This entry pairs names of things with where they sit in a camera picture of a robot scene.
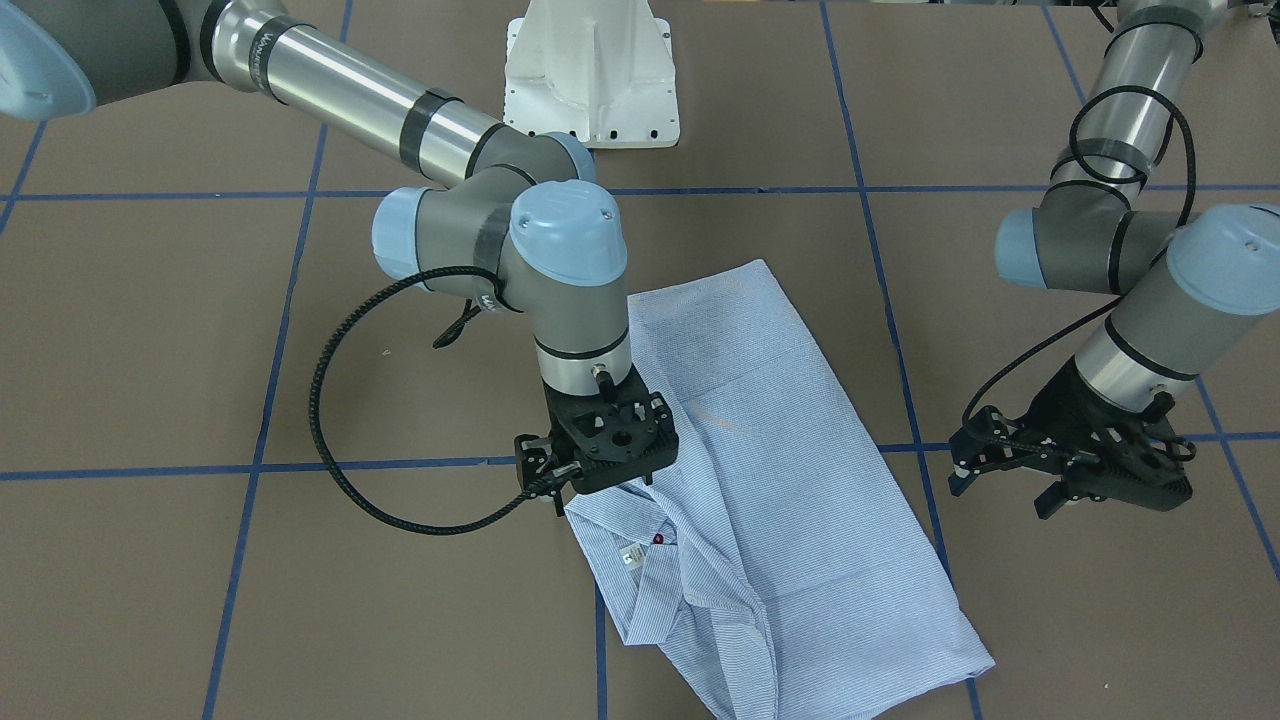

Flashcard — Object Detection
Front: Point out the light blue striped shirt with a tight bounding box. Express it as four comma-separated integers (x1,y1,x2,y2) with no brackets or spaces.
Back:
567,260,995,719

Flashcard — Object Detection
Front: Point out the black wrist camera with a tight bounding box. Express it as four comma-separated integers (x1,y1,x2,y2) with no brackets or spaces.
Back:
1062,419,1197,511
547,368,680,495

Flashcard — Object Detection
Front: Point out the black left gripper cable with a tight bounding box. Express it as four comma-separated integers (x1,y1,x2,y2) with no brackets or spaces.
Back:
960,85,1199,441

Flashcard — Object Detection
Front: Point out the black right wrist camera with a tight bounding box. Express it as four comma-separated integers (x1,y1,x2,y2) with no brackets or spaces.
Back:
547,368,680,495

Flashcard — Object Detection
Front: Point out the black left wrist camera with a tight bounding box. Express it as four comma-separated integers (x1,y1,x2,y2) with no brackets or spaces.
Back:
1062,419,1197,511

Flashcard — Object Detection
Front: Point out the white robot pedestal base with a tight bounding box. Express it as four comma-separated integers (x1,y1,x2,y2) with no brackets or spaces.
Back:
502,1,682,150

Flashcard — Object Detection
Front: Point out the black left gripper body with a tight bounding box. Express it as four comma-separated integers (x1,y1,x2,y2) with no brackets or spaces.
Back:
948,360,1111,506

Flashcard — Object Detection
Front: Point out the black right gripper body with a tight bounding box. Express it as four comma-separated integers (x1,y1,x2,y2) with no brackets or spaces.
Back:
515,386,586,506

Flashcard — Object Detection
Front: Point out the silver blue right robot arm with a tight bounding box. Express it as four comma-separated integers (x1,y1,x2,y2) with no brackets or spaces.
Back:
3,1,678,497

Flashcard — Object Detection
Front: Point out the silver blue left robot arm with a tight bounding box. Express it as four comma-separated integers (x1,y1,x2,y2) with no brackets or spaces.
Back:
948,1,1279,519

